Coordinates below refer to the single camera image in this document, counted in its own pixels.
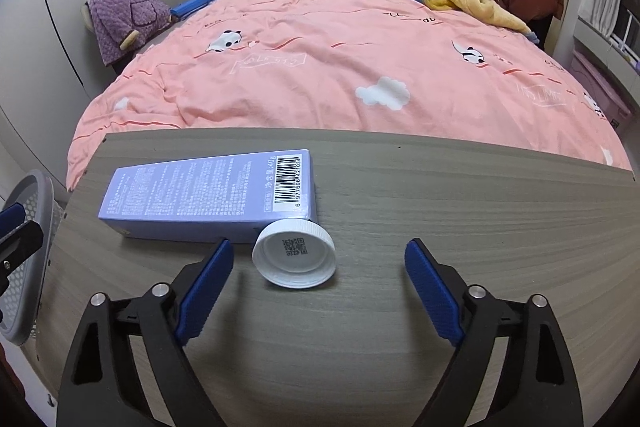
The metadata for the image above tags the yellow plush garment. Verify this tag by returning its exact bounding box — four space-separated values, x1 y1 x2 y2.
422 0 542 46

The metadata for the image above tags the pink storage box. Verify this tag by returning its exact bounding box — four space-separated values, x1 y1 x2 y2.
570 49 637 134

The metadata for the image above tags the white bottle cap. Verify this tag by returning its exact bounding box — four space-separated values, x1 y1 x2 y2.
251 219 337 290

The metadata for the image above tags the blue box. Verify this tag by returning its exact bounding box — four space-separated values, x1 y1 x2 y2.
170 0 221 20

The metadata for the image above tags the black chair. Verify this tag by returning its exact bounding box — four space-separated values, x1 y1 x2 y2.
527 13 557 54

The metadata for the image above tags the pink printed blanket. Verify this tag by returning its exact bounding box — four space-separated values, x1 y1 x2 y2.
67 0 634 192

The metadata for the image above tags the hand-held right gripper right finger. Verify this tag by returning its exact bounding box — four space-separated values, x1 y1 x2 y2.
405 238 584 427

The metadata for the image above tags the purple fleece robe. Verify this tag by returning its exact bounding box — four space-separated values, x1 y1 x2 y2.
88 0 175 68

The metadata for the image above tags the grey perforated basket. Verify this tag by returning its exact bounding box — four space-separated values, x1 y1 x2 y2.
0 169 69 348

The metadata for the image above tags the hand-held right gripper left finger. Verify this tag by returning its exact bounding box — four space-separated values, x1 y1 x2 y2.
56 238 235 427

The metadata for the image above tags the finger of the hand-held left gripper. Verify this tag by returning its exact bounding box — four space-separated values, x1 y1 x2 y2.
0 202 27 240
0 222 46 295

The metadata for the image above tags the purple cardboard box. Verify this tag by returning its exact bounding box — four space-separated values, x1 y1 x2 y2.
98 149 319 244

